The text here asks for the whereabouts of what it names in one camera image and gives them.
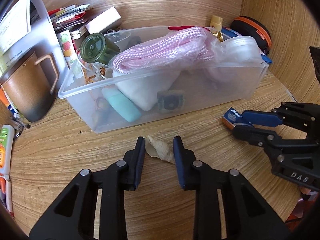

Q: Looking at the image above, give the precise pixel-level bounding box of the blue staples box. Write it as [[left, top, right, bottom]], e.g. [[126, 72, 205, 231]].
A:
[[222, 107, 253, 130]]

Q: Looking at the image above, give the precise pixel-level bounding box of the white round jar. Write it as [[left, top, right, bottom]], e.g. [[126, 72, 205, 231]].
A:
[[221, 36, 263, 64]]

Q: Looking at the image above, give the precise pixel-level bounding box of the beige seashell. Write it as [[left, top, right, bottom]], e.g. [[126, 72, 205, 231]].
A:
[[145, 135, 175, 164]]

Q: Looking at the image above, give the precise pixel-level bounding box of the red pouch with gold cord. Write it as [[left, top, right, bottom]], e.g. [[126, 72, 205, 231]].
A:
[[168, 25, 224, 42]]

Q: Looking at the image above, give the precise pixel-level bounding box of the brown cord with beads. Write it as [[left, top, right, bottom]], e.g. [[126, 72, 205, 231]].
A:
[[82, 64, 111, 113]]

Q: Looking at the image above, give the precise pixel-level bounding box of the teal small bottle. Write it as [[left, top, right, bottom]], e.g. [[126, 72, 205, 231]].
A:
[[101, 88, 142, 122]]

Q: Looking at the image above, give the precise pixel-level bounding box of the pink rope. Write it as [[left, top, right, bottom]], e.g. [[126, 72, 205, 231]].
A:
[[109, 26, 218, 74]]

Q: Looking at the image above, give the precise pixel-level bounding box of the white drawstring pouch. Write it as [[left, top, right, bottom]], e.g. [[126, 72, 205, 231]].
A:
[[116, 71, 181, 111]]

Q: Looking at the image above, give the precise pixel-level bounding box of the dark green round container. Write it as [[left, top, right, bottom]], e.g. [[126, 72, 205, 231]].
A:
[[80, 33, 120, 65]]

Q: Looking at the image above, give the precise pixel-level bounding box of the black orange zip case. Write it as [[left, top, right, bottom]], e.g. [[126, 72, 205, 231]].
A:
[[230, 16, 272, 55]]

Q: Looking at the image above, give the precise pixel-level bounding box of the colourful blue pencil pouch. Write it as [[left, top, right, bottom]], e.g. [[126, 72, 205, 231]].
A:
[[221, 26, 273, 65]]

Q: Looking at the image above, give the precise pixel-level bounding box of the green orange cream tube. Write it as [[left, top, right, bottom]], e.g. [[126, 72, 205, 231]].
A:
[[0, 125, 15, 175]]

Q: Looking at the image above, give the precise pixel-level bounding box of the yellow lotion tube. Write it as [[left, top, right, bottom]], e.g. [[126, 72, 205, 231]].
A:
[[209, 15, 223, 31]]

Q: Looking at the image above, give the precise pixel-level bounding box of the orange sunscreen tube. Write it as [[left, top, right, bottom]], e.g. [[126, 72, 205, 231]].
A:
[[0, 86, 19, 114]]

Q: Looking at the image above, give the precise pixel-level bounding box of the clear plastic storage bin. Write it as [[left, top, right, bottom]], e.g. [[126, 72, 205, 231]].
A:
[[58, 26, 268, 133]]

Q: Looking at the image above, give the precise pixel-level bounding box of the white bowl of trinkets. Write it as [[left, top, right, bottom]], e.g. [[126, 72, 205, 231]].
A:
[[104, 31, 131, 51]]

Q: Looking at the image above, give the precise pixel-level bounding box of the fruit pattern booklet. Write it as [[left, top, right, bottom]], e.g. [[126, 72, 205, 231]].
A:
[[56, 30, 76, 69]]

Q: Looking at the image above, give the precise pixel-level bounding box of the white folder with papers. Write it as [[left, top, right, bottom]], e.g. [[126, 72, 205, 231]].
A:
[[1, 0, 68, 86]]

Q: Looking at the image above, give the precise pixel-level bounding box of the white cardboard box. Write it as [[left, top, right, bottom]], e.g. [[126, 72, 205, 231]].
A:
[[85, 7, 122, 34]]

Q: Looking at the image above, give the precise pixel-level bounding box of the stack of books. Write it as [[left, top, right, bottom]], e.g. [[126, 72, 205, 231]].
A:
[[49, 4, 92, 34]]

